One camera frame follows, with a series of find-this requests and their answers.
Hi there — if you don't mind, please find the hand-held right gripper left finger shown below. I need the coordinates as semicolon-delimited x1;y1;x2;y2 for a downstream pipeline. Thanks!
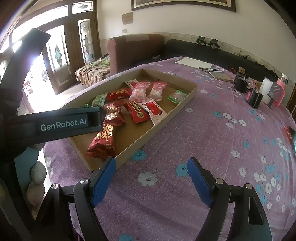
35;157;117;241

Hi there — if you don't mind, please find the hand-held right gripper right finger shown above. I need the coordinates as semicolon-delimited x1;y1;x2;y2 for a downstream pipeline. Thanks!
187;157;273;241

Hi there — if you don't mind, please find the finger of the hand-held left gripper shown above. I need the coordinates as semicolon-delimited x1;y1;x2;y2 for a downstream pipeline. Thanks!
87;106;104;133

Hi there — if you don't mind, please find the red packet with gold character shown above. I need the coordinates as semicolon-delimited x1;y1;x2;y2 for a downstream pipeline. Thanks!
102;101;126;127

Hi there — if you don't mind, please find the green and white candy packet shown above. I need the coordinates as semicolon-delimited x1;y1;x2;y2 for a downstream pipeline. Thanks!
91;93;109;107

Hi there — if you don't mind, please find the large dark red snack packet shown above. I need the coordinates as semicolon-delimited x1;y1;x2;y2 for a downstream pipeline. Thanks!
86;124;117;159

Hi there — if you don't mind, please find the red and yellow snack packet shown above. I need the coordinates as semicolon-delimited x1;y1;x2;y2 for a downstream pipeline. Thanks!
124;100;151;123
107;88;133;102

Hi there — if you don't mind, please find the cardboard box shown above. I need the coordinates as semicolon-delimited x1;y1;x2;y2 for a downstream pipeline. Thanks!
57;68;198;173

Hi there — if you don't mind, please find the small white and red packet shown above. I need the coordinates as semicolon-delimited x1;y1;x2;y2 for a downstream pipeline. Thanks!
124;79;139;90

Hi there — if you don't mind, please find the large white and red packet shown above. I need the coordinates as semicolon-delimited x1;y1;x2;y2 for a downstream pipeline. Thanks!
139;98;167;126

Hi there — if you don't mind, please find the pink printed snack packet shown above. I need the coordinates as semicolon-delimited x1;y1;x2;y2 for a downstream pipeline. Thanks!
147;81;168;102

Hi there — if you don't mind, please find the clear green-edged snack packet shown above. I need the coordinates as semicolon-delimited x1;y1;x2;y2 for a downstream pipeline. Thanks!
168;89;188;104

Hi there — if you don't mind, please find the person's left hand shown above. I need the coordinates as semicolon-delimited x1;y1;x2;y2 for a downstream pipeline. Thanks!
25;162;48;210

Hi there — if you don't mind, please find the purple floral tablecloth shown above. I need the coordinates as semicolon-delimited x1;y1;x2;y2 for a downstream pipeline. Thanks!
43;56;296;241

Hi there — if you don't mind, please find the printed blanket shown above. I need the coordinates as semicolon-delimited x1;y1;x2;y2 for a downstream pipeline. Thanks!
75;57;111;85

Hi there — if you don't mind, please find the wooden glass door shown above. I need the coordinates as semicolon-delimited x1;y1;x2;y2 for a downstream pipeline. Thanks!
42;0;102;95

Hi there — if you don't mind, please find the brown armchair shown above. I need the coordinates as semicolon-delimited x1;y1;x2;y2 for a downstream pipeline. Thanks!
106;34;165;75

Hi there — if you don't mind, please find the black pot with cork lid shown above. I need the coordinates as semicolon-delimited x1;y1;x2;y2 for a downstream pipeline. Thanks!
233;67;249;93
245;81;264;109

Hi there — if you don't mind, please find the red plastic wrapper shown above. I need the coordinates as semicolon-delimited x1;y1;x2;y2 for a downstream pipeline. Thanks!
284;126;295;139

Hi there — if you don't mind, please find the brown notebook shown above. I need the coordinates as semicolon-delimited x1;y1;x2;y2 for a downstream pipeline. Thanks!
209;71;235;82

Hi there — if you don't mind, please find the white paper sheet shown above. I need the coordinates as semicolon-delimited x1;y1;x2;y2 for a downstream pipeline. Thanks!
174;57;213;69

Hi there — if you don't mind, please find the white plastic jar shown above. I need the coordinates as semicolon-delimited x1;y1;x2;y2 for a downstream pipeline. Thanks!
260;77;274;105

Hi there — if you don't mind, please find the black sofa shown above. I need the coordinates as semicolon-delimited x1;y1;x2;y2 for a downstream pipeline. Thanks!
162;39;281;77

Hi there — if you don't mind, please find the grey metal phone stand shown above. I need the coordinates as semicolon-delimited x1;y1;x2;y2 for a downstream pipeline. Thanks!
267;81;281;107

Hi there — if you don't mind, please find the pink bottle with knitted sleeve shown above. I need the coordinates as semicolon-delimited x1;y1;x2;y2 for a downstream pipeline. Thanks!
274;74;288;107

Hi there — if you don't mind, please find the small wall plaque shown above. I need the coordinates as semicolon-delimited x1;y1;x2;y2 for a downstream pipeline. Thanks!
122;12;134;25

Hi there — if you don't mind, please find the framed wall picture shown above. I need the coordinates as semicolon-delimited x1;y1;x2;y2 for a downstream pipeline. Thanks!
131;0;236;12

